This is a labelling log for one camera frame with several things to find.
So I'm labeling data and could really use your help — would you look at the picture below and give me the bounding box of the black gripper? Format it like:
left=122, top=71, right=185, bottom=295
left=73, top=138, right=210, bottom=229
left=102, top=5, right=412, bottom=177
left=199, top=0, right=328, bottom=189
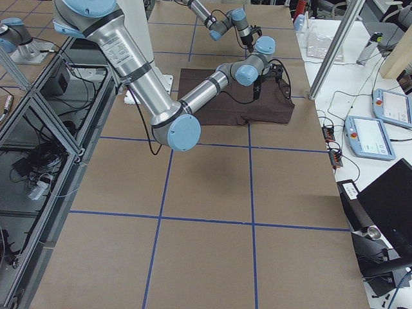
left=252, top=74, right=266, bottom=100
left=241, top=26, right=254, bottom=53

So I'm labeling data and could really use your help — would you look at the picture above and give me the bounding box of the brown t-shirt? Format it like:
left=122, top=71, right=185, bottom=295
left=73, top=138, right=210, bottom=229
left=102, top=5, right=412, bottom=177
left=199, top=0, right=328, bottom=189
left=194, top=77, right=295, bottom=126

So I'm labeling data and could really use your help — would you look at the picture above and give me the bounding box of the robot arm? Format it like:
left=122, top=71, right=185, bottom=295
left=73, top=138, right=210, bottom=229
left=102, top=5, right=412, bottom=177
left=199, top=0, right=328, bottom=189
left=175, top=1, right=261, bottom=53
left=53, top=1, right=276, bottom=151

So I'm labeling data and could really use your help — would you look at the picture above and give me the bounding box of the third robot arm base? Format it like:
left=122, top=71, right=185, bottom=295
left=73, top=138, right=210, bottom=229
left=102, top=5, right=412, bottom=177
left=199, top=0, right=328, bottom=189
left=1, top=17, right=55, bottom=64

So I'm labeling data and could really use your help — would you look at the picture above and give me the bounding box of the blue plastic cup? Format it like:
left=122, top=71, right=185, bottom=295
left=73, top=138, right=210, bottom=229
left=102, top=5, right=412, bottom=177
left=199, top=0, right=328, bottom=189
left=294, top=14, right=306, bottom=32

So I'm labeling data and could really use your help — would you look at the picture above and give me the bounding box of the red cylinder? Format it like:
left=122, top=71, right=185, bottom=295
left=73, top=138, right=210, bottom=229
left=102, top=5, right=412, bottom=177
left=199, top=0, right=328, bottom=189
left=295, top=0, right=307, bottom=16

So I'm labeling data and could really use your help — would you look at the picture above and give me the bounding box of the silver foil bag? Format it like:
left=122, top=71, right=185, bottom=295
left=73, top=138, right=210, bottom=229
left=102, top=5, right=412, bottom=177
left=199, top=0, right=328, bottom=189
left=306, top=32, right=333, bottom=59

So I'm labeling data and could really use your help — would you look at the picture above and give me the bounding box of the orange black connector strip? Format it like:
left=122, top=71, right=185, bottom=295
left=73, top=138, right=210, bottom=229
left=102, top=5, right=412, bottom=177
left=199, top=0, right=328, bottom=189
left=321, top=125, right=343, bottom=171

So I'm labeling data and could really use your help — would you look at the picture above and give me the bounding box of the near blue teach pendant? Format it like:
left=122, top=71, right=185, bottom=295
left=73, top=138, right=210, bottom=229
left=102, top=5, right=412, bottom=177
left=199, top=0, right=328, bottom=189
left=344, top=116, right=396, bottom=161

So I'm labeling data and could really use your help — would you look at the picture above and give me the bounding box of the blue teach pendant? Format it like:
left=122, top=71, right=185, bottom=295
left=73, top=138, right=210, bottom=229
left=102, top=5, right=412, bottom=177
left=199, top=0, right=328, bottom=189
left=372, top=89, right=411, bottom=129
left=344, top=116, right=396, bottom=161

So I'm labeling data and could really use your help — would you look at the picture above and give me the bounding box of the far blue teach pendant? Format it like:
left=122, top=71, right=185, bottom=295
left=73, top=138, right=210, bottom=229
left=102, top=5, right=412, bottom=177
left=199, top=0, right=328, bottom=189
left=372, top=89, right=411, bottom=129

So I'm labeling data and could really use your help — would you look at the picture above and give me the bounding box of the black monitor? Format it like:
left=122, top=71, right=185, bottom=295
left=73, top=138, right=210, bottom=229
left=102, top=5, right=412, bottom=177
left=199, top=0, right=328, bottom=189
left=357, top=158, right=411, bottom=256

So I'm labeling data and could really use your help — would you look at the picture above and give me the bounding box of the metal cup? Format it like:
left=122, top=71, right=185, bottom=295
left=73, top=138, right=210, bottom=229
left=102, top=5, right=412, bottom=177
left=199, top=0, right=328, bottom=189
left=360, top=226, right=382, bottom=241

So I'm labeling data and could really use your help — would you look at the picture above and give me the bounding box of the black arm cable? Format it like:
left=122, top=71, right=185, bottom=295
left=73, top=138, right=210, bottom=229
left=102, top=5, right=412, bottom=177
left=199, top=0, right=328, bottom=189
left=205, top=8, right=232, bottom=23
left=221, top=57, right=294, bottom=105

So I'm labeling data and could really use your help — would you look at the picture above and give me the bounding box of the aluminium frame post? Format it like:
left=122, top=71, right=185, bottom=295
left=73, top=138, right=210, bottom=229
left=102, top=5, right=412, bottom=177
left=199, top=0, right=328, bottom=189
left=308, top=0, right=365, bottom=100

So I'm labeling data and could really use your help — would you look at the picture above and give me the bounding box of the aluminium frame rack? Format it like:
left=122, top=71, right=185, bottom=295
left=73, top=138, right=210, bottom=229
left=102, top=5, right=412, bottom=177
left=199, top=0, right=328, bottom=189
left=1, top=39, right=118, bottom=308

